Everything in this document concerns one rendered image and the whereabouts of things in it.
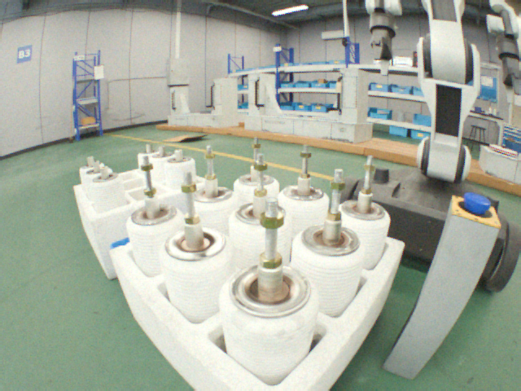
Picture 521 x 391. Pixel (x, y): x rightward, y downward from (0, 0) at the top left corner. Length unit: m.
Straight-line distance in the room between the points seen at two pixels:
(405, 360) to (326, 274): 0.25
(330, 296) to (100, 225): 0.53
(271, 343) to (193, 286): 0.11
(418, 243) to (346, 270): 0.44
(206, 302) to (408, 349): 0.32
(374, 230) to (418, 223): 0.31
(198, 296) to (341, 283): 0.17
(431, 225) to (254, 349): 0.55
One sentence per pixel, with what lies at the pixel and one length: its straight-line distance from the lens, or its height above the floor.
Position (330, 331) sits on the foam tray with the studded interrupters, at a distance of 0.30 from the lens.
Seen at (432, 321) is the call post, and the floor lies 0.15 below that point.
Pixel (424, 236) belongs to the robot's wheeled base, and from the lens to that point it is 0.70.
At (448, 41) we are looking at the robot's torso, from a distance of 0.79.
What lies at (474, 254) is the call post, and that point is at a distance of 0.33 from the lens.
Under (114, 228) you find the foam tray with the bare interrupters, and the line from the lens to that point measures 0.66.
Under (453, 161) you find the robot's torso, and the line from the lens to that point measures 0.87.
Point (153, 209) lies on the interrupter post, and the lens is 0.39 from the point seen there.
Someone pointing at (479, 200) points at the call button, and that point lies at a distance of 0.33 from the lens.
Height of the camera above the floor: 0.41
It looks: 21 degrees down
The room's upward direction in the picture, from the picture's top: straight up
